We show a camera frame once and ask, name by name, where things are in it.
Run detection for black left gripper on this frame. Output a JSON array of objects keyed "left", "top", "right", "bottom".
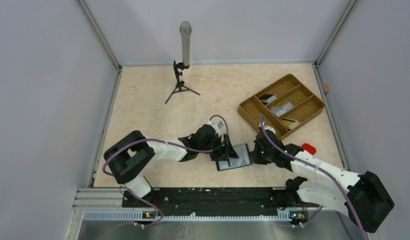
[{"left": 198, "top": 133, "right": 239, "bottom": 161}]

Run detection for silver credit card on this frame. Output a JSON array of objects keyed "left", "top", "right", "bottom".
[{"left": 217, "top": 159, "right": 232, "bottom": 171}]

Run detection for black leather card holder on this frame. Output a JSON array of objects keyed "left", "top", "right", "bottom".
[{"left": 216, "top": 143, "right": 252, "bottom": 172}]

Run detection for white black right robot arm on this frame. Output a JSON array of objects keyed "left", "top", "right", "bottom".
[{"left": 252, "top": 129, "right": 395, "bottom": 233}]

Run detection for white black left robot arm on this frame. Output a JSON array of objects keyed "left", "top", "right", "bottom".
[{"left": 103, "top": 123, "right": 239, "bottom": 207}]

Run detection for gold card stack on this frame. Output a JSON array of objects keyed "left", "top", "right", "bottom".
[{"left": 280, "top": 118, "right": 300, "bottom": 131}]

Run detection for silver card stack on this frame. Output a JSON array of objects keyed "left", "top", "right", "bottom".
[{"left": 270, "top": 102, "right": 294, "bottom": 117}]

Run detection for black card stack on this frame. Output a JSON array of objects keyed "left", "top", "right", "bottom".
[{"left": 258, "top": 94, "right": 277, "bottom": 105}]

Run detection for red yellow emergency stop button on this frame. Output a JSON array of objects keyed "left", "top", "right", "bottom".
[{"left": 301, "top": 143, "right": 317, "bottom": 155}]

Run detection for woven wicker divided tray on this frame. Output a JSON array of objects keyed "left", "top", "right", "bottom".
[{"left": 237, "top": 73, "right": 325, "bottom": 140}]

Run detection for black mini tripod stand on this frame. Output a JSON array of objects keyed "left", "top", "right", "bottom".
[{"left": 165, "top": 60, "right": 200, "bottom": 104}]

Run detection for grey microphone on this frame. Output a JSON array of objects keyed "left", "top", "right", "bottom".
[{"left": 179, "top": 21, "right": 192, "bottom": 69}]

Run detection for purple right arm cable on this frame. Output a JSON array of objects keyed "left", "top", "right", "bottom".
[{"left": 259, "top": 114, "right": 369, "bottom": 240}]

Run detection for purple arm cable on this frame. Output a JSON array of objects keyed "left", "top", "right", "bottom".
[
  {"left": 259, "top": 114, "right": 369, "bottom": 240},
  {"left": 97, "top": 114, "right": 229, "bottom": 240}
]

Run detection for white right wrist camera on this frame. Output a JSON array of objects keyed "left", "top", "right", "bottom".
[{"left": 264, "top": 125, "right": 276, "bottom": 134}]

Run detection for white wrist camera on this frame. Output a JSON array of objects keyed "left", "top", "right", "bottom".
[
  {"left": 264, "top": 125, "right": 276, "bottom": 134},
  {"left": 208, "top": 120, "right": 225, "bottom": 135}
]

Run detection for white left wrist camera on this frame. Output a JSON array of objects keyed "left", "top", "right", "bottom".
[{"left": 208, "top": 120, "right": 225, "bottom": 135}]

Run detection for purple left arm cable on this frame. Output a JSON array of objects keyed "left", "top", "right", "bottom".
[{"left": 97, "top": 114, "right": 229, "bottom": 240}]

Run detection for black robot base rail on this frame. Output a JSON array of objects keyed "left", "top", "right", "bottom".
[{"left": 122, "top": 187, "right": 305, "bottom": 217}]

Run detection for small wooden wall block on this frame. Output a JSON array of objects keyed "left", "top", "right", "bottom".
[{"left": 322, "top": 84, "right": 329, "bottom": 94}]

